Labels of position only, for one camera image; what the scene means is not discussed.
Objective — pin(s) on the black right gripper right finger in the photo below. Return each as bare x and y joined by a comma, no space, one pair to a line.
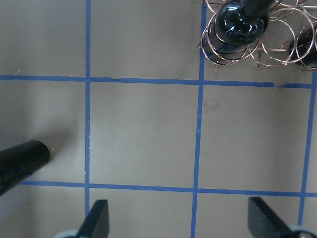
263,222

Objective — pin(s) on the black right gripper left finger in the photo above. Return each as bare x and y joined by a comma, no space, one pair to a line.
96,224

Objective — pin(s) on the dark glass wine bottle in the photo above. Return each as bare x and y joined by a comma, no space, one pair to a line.
19,162

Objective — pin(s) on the dark bottle in basket rear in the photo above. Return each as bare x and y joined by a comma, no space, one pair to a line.
305,52

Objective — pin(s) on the dark bottle in basket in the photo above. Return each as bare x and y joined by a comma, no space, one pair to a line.
239,23
305,52

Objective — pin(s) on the dark bottle in basket front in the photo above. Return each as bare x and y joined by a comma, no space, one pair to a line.
239,23

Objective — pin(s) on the copper wire wine basket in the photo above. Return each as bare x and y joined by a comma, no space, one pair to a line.
287,18

